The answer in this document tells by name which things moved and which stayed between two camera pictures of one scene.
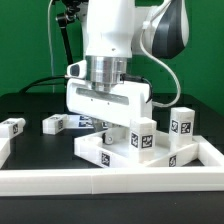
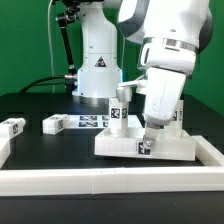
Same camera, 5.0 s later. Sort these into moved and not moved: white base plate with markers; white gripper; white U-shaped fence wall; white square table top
Moved: white gripper; white square table top
Not moved: white U-shaped fence wall; white base plate with markers
